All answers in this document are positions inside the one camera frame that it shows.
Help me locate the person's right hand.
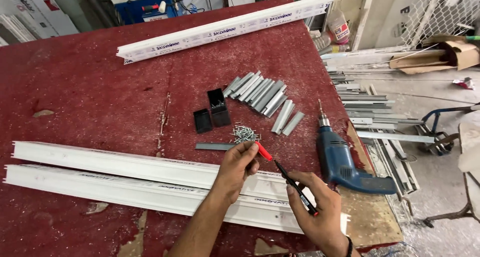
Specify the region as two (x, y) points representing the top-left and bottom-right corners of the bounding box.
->
(286, 170), (352, 247)

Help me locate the person's left hand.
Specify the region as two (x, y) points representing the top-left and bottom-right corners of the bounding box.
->
(215, 141), (261, 206)

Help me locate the red marker cap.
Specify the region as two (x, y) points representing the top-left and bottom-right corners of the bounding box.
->
(255, 141), (274, 162)

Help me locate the black marker pen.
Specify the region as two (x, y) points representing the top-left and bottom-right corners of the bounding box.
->
(273, 159), (320, 217)

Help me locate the single grey metal strip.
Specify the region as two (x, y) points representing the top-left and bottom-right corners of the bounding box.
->
(194, 142), (241, 151)

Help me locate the pile of silver screws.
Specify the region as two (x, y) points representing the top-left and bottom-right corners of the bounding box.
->
(231, 123), (262, 144)

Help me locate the blue electric drill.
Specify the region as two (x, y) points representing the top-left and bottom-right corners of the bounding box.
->
(316, 99), (398, 195)

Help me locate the black plastic box lid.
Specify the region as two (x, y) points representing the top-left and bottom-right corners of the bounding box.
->
(193, 108), (214, 135)

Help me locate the black plastic box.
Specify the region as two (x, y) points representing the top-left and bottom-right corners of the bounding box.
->
(206, 88), (232, 128)

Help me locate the row of grey metal channels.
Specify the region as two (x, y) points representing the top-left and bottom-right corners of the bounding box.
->
(223, 70), (305, 137)

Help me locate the white plastic profile, narrow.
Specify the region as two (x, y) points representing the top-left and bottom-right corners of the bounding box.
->
(11, 140), (316, 206)

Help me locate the heap of metal profiles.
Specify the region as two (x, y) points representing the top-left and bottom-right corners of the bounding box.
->
(322, 70), (436, 198)

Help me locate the white plastic profile, wide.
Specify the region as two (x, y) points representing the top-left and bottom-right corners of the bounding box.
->
(3, 164), (352, 236)

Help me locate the white plastic profile, printed film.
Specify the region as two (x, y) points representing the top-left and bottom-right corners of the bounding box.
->
(116, 0), (334, 66)

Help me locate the blue metal trolley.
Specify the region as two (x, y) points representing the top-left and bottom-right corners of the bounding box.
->
(415, 105), (480, 157)

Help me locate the clear plastic bottle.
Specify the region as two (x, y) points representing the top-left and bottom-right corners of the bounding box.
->
(311, 30), (335, 52)

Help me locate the blue machine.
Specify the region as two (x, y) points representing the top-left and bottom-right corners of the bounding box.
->
(108, 0), (185, 26)

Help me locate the red and white wrapper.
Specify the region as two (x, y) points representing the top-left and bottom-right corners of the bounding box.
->
(451, 76), (476, 91)

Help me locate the beige cardboard sheet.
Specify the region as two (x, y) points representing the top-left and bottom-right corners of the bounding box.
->
(330, 0), (377, 51)

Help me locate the brown cardboard box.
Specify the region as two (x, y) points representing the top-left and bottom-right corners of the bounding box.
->
(388, 39), (480, 75)

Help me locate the stack of white boards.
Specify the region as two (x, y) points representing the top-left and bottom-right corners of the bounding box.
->
(0, 0), (80, 47)

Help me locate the metal frame stool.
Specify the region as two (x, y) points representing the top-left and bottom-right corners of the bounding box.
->
(423, 112), (480, 228)

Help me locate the white wire mesh panel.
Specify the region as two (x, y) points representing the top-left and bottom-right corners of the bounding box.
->
(403, 0), (480, 49)

